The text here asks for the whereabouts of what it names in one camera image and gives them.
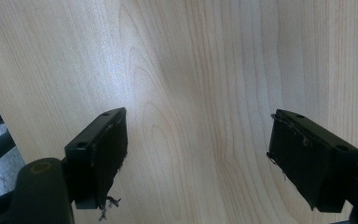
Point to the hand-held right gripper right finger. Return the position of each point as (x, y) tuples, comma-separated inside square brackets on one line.
[(310, 165)]

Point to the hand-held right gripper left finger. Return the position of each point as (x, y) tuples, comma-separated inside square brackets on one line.
[(101, 155)]

